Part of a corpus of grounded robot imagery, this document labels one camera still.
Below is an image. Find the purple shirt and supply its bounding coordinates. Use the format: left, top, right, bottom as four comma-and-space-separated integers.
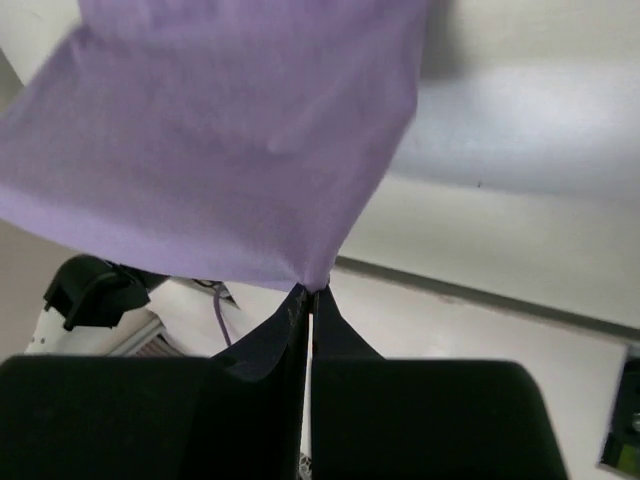
1, 1, 428, 291

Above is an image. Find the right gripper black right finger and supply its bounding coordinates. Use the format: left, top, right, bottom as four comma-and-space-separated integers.
311, 289, 567, 479

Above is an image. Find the aluminium table edge rail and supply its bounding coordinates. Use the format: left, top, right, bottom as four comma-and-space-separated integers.
111, 322, 184, 358

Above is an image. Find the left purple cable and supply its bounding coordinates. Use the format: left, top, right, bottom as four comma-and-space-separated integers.
212, 282, 234, 347

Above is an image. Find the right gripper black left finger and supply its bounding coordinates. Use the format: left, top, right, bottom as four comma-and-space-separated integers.
1, 286, 309, 479

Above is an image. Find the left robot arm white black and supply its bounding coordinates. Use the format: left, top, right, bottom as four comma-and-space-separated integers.
25, 254, 168, 356

